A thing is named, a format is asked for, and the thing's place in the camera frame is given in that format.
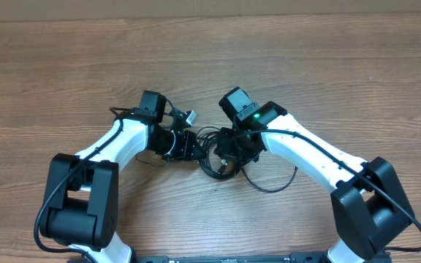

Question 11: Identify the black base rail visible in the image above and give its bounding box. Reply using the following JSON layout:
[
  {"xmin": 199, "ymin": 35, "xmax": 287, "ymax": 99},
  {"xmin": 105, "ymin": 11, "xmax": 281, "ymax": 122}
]
[{"xmin": 134, "ymin": 251, "xmax": 330, "ymax": 263}]

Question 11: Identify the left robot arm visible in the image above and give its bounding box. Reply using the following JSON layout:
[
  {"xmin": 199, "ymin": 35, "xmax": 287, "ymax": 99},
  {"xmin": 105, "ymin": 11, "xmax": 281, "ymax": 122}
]
[{"xmin": 33, "ymin": 91, "xmax": 207, "ymax": 262}]

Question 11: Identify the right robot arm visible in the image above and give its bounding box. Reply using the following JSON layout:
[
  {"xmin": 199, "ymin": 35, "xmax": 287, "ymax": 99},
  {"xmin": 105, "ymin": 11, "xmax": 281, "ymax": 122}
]
[{"xmin": 215, "ymin": 88, "xmax": 414, "ymax": 262}]

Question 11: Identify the black USB cable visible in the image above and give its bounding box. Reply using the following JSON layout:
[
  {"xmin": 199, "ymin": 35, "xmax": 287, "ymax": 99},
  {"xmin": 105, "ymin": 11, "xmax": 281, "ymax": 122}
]
[{"xmin": 194, "ymin": 126, "xmax": 248, "ymax": 180}]

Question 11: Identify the black cable silver connector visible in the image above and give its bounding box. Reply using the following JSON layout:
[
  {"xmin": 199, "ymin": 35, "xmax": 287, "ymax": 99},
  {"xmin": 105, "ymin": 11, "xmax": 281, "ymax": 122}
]
[{"xmin": 241, "ymin": 167, "xmax": 298, "ymax": 194}]

